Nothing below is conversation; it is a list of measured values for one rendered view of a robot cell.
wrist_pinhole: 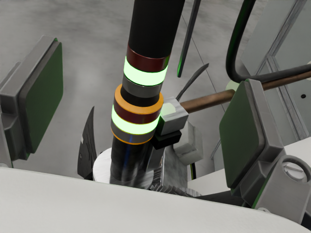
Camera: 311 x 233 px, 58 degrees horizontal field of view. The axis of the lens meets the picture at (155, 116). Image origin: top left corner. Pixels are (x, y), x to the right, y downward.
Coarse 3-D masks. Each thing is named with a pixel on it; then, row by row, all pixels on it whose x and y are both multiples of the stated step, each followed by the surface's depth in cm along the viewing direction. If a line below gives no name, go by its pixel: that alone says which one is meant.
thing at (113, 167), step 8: (112, 144) 29; (120, 144) 27; (128, 144) 27; (144, 144) 28; (112, 152) 29; (120, 152) 28; (128, 152) 27; (136, 152) 28; (112, 160) 30; (120, 160) 29; (128, 160) 28; (136, 160) 29; (112, 168) 31; (120, 168) 29; (128, 168) 29; (136, 168) 30; (120, 176) 31; (128, 176) 31
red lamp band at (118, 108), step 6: (114, 96) 24; (114, 102) 24; (114, 108) 24; (120, 108) 23; (120, 114) 24; (126, 114) 23; (132, 114) 23; (138, 114) 23; (144, 114) 23; (150, 114) 24; (156, 114) 24; (126, 120) 24; (132, 120) 24; (138, 120) 24; (144, 120) 24; (150, 120) 24
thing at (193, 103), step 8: (304, 72) 40; (272, 80) 36; (280, 80) 37; (288, 80) 38; (296, 80) 39; (264, 88) 35; (272, 88) 36; (208, 96) 31; (216, 96) 31; (224, 96) 32; (232, 96) 32; (184, 104) 29; (192, 104) 30; (200, 104) 30; (208, 104) 31; (216, 104) 32; (192, 112) 30
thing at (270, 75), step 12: (252, 0) 23; (240, 12) 24; (240, 24) 25; (240, 36) 25; (228, 48) 27; (228, 60) 28; (228, 72) 29; (276, 72) 36; (288, 72) 37; (300, 72) 38; (228, 84) 34
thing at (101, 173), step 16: (176, 112) 28; (160, 128) 28; (176, 128) 29; (160, 144) 28; (96, 160) 32; (144, 160) 32; (160, 160) 32; (96, 176) 31; (112, 176) 31; (144, 176) 32
